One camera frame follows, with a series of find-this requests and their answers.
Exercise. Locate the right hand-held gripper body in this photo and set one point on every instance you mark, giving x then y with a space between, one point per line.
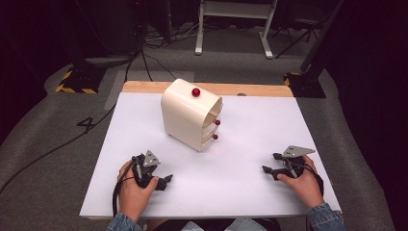
296 151

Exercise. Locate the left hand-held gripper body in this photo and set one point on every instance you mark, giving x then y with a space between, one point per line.
145 174

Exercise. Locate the person's left hand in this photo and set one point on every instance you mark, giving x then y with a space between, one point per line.
134 197

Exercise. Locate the person's right hand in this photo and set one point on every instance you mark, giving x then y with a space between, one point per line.
304 187

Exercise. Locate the white table mat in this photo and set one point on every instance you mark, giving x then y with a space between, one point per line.
243 179

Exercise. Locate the cream drawer with red knob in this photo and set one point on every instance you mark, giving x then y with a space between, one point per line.
215 137
217 122

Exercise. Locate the cream mini drawer cabinet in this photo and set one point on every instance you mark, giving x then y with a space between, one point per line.
183 112

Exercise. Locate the red ball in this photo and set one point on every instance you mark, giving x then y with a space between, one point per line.
196 92

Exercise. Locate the black slanted stand pole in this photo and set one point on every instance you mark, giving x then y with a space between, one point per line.
320 41

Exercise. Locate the black tripod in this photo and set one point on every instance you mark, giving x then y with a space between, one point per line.
304 24

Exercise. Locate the black yellow striped base plate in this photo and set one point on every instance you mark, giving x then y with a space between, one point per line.
80 82
308 86

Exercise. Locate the white metal stand frame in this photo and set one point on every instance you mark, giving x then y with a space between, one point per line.
235 9

